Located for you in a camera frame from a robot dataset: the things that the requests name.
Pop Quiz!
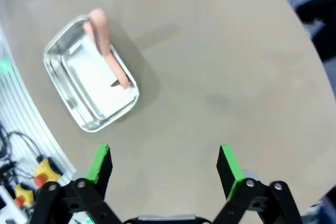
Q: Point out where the black cable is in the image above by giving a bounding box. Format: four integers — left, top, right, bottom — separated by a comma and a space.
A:
0, 130, 43, 162

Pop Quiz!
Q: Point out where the person in denim jacket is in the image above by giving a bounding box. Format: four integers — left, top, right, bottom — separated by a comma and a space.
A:
264, 0, 336, 63

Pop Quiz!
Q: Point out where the rectangular stainless steel tray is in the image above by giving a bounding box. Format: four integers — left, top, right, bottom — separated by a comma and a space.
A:
42, 14, 141, 134

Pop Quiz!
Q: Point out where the white ridged base frame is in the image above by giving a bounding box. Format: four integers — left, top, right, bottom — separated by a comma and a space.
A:
0, 23, 77, 182

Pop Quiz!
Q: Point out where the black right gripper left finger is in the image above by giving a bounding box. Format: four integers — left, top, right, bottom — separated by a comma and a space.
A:
30, 144, 123, 224

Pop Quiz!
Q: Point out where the yellow emergency stop button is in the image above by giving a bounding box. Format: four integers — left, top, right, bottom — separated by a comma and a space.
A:
33, 157, 62, 187
13, 183, 36, 208

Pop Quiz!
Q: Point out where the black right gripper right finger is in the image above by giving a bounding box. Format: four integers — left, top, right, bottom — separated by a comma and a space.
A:
212, 144, 303, 224

